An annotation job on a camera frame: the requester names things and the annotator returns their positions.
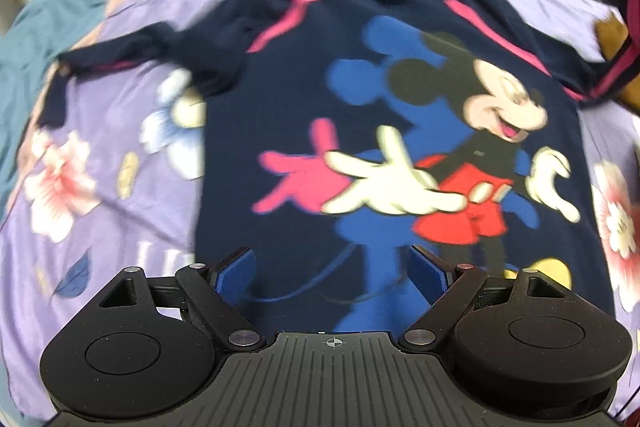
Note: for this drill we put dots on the teal blanket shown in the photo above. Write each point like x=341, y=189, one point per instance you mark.
x=42, y=30

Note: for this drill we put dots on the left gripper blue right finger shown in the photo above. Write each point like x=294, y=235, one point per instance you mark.
x=431, y=276

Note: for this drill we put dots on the navy Mickey Mouse sweater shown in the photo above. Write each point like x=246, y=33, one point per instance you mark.
x=487, y=109

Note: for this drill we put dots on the purple floral bed sheet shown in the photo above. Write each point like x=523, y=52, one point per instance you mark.
x=121, y=184

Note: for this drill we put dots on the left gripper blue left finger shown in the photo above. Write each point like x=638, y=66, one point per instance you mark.
x=232, y=275

